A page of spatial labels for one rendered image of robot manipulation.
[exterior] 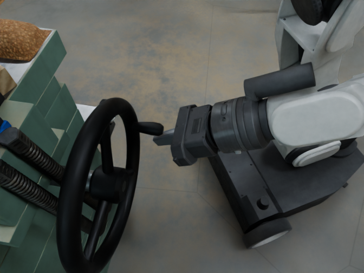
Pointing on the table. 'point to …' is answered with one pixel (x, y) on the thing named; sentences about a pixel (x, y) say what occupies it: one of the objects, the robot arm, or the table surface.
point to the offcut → (6, 81)
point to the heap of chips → (20, 39)
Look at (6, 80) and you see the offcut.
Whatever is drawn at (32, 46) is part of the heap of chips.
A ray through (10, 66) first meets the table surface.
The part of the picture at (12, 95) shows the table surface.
